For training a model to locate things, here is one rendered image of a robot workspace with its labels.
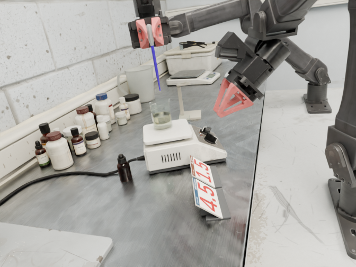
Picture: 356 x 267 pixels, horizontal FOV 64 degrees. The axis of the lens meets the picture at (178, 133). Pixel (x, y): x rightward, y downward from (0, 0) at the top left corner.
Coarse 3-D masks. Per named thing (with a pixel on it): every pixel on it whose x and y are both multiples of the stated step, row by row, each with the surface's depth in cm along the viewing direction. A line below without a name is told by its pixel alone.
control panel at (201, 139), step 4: (196, 128) 78; (200, 128) 80; (196, 132) 74; (212, 132) 81; (200, 136) 73; (204, 136) 74; (200, 140) 70; (204, 140) 71; (208, 144) 70; (212, 144) 71; (216, 144) 72; (220, 144) 74; (220, 148) 70
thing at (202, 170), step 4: (196, 160) 68; (196, 164) 65; (200, 164) 67; (204, 164) 68; (196, 168) 63; (200, 168) 65; (204, 168) 66; (208, 168) 68; (196, 172) 62; (200, 172) 63; (204, 172) 64; (208, 172) 66; (200, 176) 61; (204, 176) 62; (208, 176) 64; (204, 180) 61; (208, 180) 62
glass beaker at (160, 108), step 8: (152, 104) 73; (160, 104) 74; (168, 104) 71; (152, 112) 71; (160, 112) 70; (168, 112) 71; (152, 120) 73; (160, 120) 71; (168, 120) 71; (160, 128) 72; (168, 128) 72
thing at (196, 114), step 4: (180, 84) 100; (184, 84) 99; (188, 84) 99; (180, 88) 101; (180, 92) 102; (180, 96) 102; (180, 100) 103; (180, 104) 103; (180, 108) 104; (180, 112) 108; (184, 112) 108; (188, 112) 107; (192, 112) 107; (196, 112) 106; (200, 112) 105; (192, 116) 103; (196, 116) 102; (200, 116) 102
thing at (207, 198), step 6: (198, 186) 57; (204, 186) 58; (198, 192) 55; (204, 192) 56; (210, 192) 58; (204, 198) 54; (210, 198) 56; (204, 204) 52; (210, 204) 53; (216, 204) 55; (216, 210) 53
